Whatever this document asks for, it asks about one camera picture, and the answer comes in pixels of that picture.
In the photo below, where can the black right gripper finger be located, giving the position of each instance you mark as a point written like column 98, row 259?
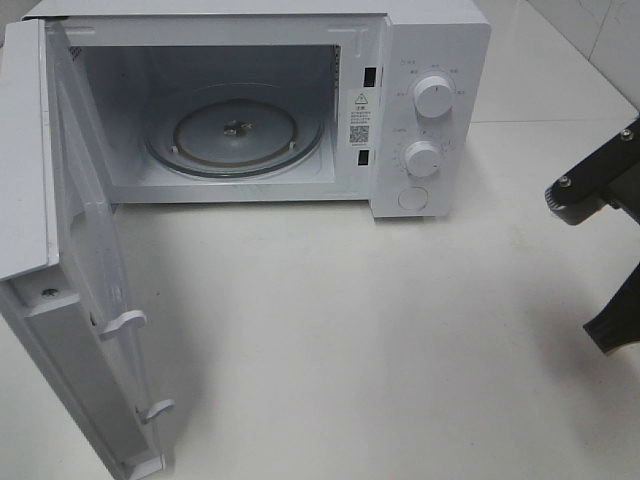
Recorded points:
column 617, row 324

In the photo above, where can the white door release button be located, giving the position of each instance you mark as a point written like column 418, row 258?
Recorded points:
column 413, row 198

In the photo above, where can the white control knob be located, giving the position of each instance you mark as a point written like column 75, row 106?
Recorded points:
column 422, row 159
column 433, row 95

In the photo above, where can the white microwave door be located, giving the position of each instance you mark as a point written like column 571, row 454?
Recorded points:
column 64, row 289

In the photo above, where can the white microwave oven body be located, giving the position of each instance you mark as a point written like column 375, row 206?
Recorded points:
column 139, row 51

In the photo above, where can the white warning label sticker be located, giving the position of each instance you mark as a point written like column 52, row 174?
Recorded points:
column 361, row 111

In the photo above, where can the glass microwave turntable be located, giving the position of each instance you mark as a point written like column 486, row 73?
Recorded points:
column 236, row 130

